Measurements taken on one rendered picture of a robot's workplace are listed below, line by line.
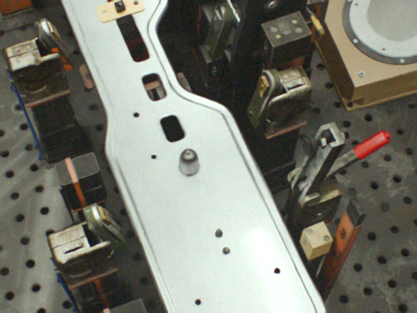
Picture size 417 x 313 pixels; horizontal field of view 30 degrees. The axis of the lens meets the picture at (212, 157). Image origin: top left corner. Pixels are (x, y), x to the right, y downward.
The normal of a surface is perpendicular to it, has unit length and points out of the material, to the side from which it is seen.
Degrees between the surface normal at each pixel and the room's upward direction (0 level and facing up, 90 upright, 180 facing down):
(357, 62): 2
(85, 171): 0
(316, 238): 0
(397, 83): 90
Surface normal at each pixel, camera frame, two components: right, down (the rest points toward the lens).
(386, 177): 0.00, -0.44
